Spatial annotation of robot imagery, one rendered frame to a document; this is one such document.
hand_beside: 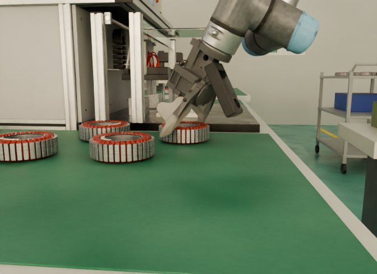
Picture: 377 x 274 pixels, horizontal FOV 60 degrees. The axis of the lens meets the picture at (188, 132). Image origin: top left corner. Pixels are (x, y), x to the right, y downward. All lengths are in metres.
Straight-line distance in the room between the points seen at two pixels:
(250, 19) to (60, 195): 0.44
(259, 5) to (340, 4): 6.19
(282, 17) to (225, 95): 0.17
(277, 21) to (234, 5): 0.08
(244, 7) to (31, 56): 0.58
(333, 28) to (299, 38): 6.06
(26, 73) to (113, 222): 0.70
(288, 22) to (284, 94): 5.84
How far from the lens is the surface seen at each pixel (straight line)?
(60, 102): 0.94
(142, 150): 0.55
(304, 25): 0.67
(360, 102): 3.75
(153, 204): 0.37
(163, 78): 1.02
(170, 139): 0.68
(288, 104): 6.51
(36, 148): 0.60
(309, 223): 0.35
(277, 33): 0.66
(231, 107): 0.64
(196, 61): 0.69
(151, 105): 1.28
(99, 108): 0.91
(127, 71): 1.05
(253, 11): 0.64
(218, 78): 0.65
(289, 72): 6.49
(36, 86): 0.97
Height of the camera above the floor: 0.89
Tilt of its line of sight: 10 degrees down
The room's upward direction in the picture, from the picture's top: straight up
